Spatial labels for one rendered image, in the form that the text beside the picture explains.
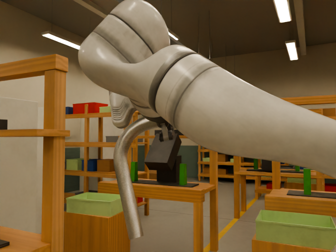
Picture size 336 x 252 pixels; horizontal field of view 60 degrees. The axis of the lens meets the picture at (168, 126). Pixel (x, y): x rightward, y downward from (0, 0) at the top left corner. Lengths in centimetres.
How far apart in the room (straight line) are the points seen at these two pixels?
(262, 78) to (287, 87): 90
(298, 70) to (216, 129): 1067
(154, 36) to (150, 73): 6
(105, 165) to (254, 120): 572
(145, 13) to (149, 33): 2
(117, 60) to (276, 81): 1061
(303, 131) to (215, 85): 7
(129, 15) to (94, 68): 6
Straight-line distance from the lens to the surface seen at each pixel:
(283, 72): 1091
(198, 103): 24
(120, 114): 48
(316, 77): 1083
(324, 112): 763
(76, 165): 635
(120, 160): 63
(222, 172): 1047
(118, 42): 31
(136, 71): 28
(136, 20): 32
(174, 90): 25
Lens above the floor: 148
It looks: 3 degrees up
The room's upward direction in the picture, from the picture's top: straight up
